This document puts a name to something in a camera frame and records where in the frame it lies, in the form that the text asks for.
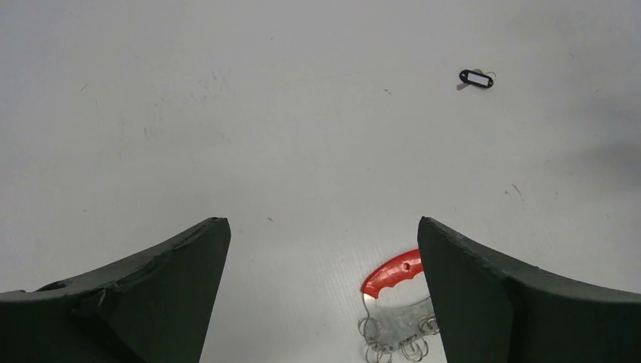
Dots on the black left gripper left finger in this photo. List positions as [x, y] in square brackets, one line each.
[152, 306]

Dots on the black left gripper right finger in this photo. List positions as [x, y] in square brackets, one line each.
[491, 307]

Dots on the red-handled metal key holder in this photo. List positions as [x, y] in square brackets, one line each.
[397, 323]

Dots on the black key tag with key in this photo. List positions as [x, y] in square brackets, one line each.
[474, 78]

